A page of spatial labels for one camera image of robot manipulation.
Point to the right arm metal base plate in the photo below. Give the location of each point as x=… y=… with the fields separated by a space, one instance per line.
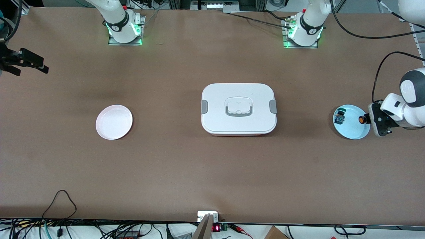
x=114 y=43

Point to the red black clip leads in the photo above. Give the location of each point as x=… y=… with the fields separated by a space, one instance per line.
x=239 y=229

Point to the white labelled panel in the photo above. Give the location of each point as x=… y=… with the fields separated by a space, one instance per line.
x=214 y=6

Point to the brown cardboard box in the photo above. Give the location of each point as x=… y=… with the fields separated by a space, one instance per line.
x=275 y=234

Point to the small white socket block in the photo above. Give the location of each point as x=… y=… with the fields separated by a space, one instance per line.
x=202 y=215

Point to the aluminium frame profile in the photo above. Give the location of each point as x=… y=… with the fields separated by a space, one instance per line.
x=26 y=10

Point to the white lunch box grey clips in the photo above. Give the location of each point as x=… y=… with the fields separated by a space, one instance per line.
x=215 y=99

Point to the green push-button switch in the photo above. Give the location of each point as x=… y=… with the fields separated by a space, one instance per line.
x=339 y=117

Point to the pink round plate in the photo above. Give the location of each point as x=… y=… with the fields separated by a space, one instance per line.
x=113 y=122

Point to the orange push-button switch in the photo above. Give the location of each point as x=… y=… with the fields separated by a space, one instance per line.
x=362 y=119

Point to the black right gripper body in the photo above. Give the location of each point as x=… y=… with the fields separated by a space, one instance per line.
x=7 y=59

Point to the light blue round plate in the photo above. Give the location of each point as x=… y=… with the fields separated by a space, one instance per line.
x=352 y=131

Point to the aluminium profile bar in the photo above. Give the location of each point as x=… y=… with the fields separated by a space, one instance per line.
x=203 y=230

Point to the red digit display module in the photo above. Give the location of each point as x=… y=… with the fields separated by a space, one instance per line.
x=216 y=228

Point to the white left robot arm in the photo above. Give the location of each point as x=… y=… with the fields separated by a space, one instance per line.
x=415 y=116

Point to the slotted metal rail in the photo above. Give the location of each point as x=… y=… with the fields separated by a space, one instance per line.
x=417 y=43

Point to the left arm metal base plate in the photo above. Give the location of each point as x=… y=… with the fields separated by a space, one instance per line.
x=298 y=47

